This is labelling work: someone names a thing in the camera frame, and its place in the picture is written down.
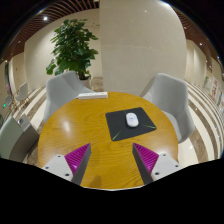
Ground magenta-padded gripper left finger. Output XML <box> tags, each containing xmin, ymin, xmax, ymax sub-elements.
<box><xmin>41</xmin><ymin>142</ymin><xmax>92</xmax><ymax>186</ymax></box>

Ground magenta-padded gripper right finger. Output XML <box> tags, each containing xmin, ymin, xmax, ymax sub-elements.
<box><xmin>131</xmin><ymin>142</ymin><xmax>184</xmax><ymax>186</ymax></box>

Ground white printed computer mouse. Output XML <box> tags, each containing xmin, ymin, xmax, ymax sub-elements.
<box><xmin>125</xmin><ymin>112</ymin><xmax>140</xmax><ymax>128</ymax></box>

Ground black mouse pad green lines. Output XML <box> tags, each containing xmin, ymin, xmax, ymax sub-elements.
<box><xmin>105</xmin><ymin>106</ymin><xmax>158</xmax><ymax>142</ymax></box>

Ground grey green lounge chair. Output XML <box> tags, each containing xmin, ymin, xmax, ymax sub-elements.
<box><xmin>0</xmin><ymin>114</ymin><xmax>40</xmax><ymax>163</ymax></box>

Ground grey shell chair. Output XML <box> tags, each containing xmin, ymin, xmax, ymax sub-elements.
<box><xmin>139</xmin><ymin>72</ymin><xmax>196</xmax><ymax>145</ymax></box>
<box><xmin>43</xmin><ymin>70</ymin><xmax>95</xmax><ymax>123</ymax></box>

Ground small white chair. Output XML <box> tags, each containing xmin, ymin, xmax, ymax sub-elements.
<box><xmin>14</xmin><ymin>82</ymin><xmax>30</xmax><ymax>106</ymax></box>

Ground red white standing sign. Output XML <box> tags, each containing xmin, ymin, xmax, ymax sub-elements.
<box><xmin>209</xmin><ymin>78</ymin><xmax>220</xmax><ymax>102</ymax></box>

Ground green potted plant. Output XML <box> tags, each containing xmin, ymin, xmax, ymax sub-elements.
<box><xmin>45</xmin><ymin>18</ymin><xmax>100</xmax><ymax>90</ymax></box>

